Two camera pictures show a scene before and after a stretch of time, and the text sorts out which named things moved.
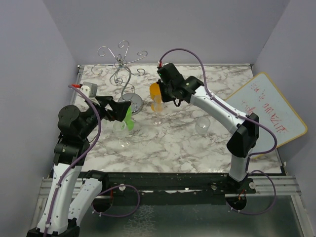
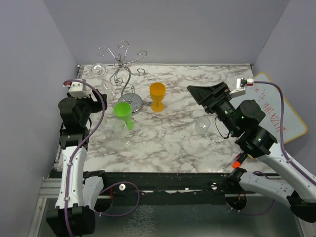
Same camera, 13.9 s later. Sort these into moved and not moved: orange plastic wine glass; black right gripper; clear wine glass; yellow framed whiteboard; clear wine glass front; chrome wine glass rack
Moved: black right gripper; clear wine glass
Not moved: chrome wine glass rack; yellow framed whiteboard; clear wine glass front; orange plastic wine glass
